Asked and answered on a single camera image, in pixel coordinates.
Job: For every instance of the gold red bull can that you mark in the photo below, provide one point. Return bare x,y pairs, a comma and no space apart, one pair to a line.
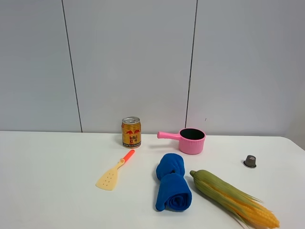
131,132

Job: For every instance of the pink toy saucepan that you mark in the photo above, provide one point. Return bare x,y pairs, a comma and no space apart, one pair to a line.
191,141

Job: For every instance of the rolled blue towel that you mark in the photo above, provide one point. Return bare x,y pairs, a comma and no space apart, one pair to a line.
173,192

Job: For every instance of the toy corn cob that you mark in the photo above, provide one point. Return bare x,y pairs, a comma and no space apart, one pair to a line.
245,207

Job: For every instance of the yellow spatula orange handle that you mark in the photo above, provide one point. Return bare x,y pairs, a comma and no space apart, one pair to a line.
109,179

